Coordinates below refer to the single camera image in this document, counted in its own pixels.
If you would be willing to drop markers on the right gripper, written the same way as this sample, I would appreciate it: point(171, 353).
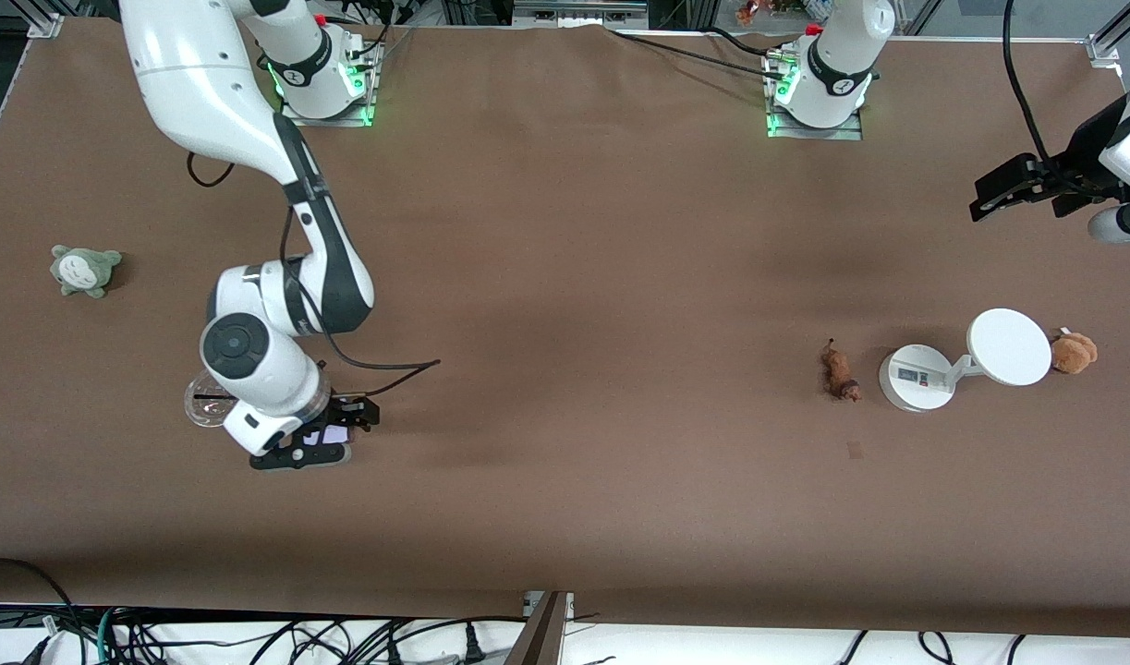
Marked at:
point(340, 413)

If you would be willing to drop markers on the white Huawei phone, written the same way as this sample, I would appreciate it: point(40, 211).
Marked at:
point(329, 435)

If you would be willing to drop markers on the grey Totoro plush toy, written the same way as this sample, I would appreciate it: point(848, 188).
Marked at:
point(82, 271)

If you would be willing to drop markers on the brown table cover sheet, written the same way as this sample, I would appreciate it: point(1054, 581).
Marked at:
point(564, 231)

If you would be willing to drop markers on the dark table support beam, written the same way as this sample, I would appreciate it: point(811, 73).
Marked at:
point(541, 633)

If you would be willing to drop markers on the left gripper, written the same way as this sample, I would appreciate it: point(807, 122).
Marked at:
point(1085, 157)

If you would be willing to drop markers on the clear plastic cup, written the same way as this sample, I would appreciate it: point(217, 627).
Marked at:
point(195, 408)

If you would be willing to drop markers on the black power plug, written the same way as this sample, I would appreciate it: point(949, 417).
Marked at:
point(473, 648)

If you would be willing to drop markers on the white round-headed stand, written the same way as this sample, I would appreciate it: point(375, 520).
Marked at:
point(1008, 346)

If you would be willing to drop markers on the brown plush toy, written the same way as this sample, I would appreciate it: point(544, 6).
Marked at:
point(1073, 353)

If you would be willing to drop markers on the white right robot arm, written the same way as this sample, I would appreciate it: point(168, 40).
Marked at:
point(213, 92)

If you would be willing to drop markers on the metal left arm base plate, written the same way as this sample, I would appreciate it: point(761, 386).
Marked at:
point(851, 129)

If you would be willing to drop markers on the black straw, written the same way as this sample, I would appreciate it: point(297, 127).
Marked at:
point(209, 397)

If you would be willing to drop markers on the silver aluminium frame bar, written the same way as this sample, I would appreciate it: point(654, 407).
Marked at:
point(578, 9)

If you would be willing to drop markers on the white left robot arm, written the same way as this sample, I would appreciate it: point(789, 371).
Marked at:
point(832, 55)

